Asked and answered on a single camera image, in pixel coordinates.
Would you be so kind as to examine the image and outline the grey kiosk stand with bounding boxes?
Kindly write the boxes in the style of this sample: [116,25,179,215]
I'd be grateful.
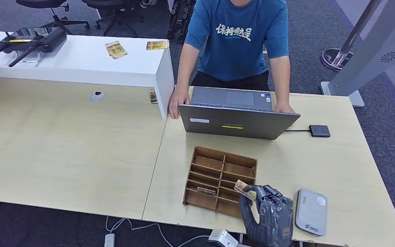
[320,0,395,108]

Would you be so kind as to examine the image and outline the gold ID card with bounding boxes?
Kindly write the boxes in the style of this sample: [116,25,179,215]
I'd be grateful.
[146,40,170,51]

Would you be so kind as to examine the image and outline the person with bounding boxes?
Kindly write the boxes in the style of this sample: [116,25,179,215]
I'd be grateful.
[168,0,296,120]

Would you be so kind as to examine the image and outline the person's right hand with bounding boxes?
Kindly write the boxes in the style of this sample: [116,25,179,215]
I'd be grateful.
[168,86,190,120]

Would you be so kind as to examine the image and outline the grey laptop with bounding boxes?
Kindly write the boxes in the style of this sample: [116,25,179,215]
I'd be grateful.
[178,86,301,140]

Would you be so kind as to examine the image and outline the black office chair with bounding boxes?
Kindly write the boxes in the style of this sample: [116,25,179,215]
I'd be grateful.
[81,0,143,38]
[15,0,91,35]

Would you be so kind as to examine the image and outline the person's left hand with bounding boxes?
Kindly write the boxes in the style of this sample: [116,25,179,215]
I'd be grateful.
[273,102,296,115]

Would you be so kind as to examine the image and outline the black controller with antennas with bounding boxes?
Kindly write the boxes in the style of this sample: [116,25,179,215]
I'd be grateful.
[0,26,68,68]

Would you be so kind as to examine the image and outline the chrome stanchion post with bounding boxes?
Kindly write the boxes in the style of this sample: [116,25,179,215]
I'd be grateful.
[321,0,382,72]

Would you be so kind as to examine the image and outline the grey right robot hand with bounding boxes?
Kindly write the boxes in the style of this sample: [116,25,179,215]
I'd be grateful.
[238,184,294,247]

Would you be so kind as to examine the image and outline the white power cable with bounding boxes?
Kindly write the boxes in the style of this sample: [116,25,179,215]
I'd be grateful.
[105,216,225,247]

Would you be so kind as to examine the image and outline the wooden card organizer box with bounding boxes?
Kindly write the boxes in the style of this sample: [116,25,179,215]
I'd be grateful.
[183,146,258,219]

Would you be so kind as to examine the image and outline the white desk shelf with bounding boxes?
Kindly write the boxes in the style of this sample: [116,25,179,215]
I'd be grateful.
[0,30,175,120]

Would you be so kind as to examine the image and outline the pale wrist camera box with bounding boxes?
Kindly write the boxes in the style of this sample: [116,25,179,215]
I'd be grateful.
[208,229,239,247]

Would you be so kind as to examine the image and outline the small black hub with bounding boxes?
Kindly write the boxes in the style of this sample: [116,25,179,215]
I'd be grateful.
[309,125,331,138]

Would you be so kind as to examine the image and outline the clear acrylic stand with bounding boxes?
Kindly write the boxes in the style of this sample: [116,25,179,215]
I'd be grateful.
[13,50,43,64]

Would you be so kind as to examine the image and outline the grey card reader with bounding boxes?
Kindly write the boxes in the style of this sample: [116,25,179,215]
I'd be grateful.
[294,188,328,237]

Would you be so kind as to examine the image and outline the gold room key card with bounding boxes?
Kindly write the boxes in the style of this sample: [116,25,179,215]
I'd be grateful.
[234,179,257,202]
[196,186,217,196]

